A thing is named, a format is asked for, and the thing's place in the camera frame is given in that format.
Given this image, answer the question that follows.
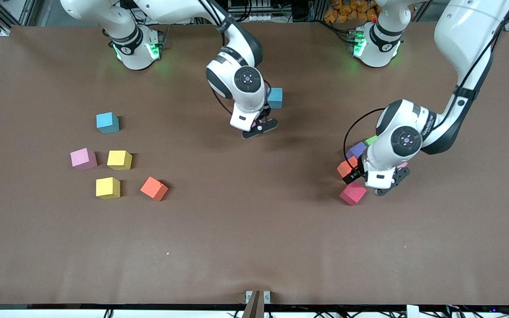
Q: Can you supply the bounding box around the orange foam cube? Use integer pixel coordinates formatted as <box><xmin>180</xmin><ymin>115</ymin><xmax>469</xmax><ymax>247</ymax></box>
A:
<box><xmin>337</xmin><ymin>156</ymin><xmax>360</xmax><ymax>178</ymax></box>
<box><xmin>140</xmin><ymin>176</ymin><xmax>169</xmax><ymax>202</ymax></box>

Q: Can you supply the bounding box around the cyan foam cube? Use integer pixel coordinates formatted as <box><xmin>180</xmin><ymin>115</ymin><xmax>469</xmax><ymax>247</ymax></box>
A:
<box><xmin>96</xmin><ymin>112</ymin><xmax>120</xmax><ymax>134</ymax></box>
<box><xmin>267</xmin><ymin>87</ymin><xmax>284</xmax><ymax>110</ymax></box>

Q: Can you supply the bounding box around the red foam cube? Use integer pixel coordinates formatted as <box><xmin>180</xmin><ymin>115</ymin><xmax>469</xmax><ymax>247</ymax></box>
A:
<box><xmin>339</xmin><ymin>181</ymin><xmax>367</xmax><ymax>207</ymax></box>

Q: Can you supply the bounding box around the yellow foam cube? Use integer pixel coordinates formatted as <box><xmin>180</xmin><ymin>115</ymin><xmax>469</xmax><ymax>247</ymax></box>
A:
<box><xmin>106</xmin><ymin>150</ymin><xmax>133</xmax><ymax>171</ymax></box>
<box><xmin>95</xmin><ymin>177</ymin><xmax>121</xmax><ymax>200</ymax></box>

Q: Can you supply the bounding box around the purple foam cube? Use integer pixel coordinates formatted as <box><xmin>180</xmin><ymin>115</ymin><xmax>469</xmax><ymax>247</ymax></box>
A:
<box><xmin>346</xmin><ymin>141</ymin><xmax>368</xmax><ymax>159</ymax></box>

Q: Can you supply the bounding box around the white power strip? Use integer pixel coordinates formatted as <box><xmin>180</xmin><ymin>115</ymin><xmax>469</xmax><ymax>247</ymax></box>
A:
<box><xmin>248</xmin><ymin>13</ymin><xmax>281</xmax><ymax>23</ymax></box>

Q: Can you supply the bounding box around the brown table cover sheet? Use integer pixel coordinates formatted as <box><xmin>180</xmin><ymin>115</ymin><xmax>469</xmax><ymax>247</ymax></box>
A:
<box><xmin>0</xmin><ymin>21</ymin><xmax>509</xmax><ymax>306</ymax></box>

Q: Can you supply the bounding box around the pile of orange fruits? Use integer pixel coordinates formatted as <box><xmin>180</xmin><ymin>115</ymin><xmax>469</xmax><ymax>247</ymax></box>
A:
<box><xmin>324</xmin><ymin>0</ymin><xmax>379</xmax><ymax>23</ymax></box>

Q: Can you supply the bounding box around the brown wooden strip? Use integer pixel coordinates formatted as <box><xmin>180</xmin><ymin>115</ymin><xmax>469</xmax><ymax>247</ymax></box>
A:
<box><xmin>241</xmin><ymin>290</ymin><xmax>265</xmax><ymax>318</ymax></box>

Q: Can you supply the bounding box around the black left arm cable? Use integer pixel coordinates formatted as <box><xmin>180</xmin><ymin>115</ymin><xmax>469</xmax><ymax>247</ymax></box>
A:
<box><xmin>343</xmin><ymin>0</ymin><xmax>509</xmax><ymax>170</ymax></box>

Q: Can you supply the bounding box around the small metal bracket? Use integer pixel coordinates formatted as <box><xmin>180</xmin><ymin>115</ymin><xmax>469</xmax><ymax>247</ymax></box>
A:
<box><xmin>245</xmin><ymin>290</ymin><xmax>271</xmax><ymax>305</ymax></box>

